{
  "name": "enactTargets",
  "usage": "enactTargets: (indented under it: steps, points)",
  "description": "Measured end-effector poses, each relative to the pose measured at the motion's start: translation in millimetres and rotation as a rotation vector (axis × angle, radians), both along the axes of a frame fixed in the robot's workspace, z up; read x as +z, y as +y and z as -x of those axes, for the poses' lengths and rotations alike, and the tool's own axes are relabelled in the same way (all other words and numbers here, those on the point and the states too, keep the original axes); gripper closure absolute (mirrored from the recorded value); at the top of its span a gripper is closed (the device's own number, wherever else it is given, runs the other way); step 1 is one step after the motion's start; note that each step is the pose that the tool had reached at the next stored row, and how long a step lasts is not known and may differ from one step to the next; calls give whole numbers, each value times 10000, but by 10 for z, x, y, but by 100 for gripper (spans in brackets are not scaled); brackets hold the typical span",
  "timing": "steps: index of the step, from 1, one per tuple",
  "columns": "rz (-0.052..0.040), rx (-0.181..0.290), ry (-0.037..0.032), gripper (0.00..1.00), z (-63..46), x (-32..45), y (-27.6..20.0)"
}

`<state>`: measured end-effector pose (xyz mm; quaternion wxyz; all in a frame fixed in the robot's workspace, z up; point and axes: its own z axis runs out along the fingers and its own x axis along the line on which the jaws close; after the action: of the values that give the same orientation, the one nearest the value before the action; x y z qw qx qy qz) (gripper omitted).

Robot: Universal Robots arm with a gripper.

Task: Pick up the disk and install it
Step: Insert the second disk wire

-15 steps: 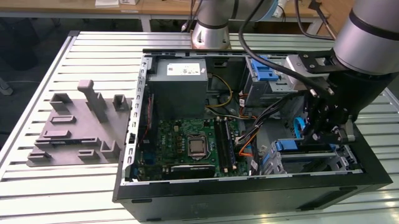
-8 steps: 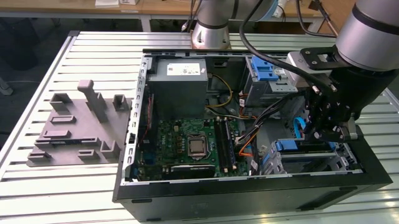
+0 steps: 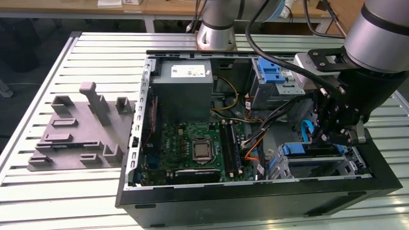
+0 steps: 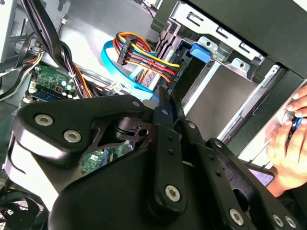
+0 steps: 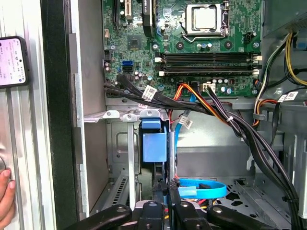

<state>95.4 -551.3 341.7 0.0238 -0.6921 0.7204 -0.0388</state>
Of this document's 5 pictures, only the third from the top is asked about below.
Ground hard disk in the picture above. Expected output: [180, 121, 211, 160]
[268, 141, 347, 178]

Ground silver CPU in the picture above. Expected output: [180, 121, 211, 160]
[194, 143, 212, 158]

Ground green motherboard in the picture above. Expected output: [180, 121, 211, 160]
[140, 121, 256, 185]

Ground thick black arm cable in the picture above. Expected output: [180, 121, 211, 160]
[246, 0, 341, 95]

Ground grey table leg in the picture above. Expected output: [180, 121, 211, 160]
[0, 79, 15, 98]

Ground RAM stick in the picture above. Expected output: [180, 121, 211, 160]
[228, 120, 243, 173]

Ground metal disk bay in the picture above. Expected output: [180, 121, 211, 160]
[277, 141, 368, 179]

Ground wooden desk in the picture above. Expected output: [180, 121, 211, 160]
[0, 0, 340, 33]

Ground black graphics card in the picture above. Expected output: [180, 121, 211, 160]
[140, 167, 222, 186]

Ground metal optical drive cage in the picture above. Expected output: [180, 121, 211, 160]
[250, 57, 316, 111]

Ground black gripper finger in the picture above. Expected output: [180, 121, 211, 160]
[312, 92, 340, 147]
[329, 103, 361, 144]

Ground grey power supply unit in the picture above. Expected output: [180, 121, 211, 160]
[150, 59, 215, 122]

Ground thin cable silver plug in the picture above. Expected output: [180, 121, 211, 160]
[186, 0, 208, 34]

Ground thin red wire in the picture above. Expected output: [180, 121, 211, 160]
[152, 96, 159, 135]

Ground black cable bundle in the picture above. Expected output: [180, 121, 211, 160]
[243, 94, 316, 147]

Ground wooden cabinet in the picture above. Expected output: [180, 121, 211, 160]
[328, 0, 365, 39]

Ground orange wire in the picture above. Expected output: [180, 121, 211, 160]
[244, 148, 260, 161]

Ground black PC case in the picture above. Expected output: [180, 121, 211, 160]
[115, 49, 404, 228]

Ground blue data wire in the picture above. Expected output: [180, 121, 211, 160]
[300, 119, 316, 143]

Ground blue drive latch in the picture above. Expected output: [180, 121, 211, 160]
[258, 57, 287, 84]

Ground grey parts rack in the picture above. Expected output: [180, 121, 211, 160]
[27, 82, 135, 172]

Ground CPU socket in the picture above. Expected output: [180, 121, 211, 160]
[190, 137, 218, 165]

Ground yellow wires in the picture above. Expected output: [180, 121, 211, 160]
[211, 76, 240, 111]

